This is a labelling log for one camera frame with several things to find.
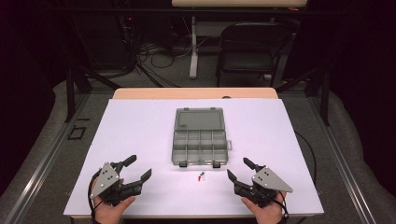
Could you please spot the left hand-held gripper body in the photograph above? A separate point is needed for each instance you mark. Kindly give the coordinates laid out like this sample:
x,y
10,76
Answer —
x,y
107,180

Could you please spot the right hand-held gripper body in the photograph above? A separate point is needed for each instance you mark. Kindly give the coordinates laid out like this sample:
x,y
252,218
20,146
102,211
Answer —
x,y
269,180

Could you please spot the grey plastic compartment box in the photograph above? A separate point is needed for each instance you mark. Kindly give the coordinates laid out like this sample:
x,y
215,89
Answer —
x,y
199,140

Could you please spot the person's left hand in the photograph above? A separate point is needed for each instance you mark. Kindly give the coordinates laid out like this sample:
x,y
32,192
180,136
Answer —
x,y
110,213

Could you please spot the person's right hand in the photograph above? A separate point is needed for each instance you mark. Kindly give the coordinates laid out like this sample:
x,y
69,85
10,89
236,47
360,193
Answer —
x,y
264,214

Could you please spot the white board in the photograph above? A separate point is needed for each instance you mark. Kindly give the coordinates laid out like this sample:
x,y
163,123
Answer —
x,y
140,130

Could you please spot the dark table grommet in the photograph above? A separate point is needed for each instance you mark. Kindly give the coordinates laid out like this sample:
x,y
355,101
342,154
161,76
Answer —
x,y
226,97

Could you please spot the black metal stand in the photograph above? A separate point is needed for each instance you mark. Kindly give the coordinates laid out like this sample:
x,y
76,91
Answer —
x,y
71,93
325,99

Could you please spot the wooden table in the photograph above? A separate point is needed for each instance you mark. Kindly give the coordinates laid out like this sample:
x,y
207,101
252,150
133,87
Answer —
x,y
186,92

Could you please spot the black folding chair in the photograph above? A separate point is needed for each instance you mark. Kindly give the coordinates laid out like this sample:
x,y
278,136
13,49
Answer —
x,y
249,62

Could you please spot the white-legged desk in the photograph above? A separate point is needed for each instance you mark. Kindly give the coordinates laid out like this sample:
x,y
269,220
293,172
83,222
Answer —
x,y
194,56

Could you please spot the black horizontal bar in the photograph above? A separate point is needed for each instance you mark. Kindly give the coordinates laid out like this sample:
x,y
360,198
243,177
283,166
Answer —
x,y
155,10

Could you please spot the aluminium floor rail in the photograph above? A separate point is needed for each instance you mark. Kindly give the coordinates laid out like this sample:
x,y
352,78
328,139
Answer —
x,y
339,161
46,158

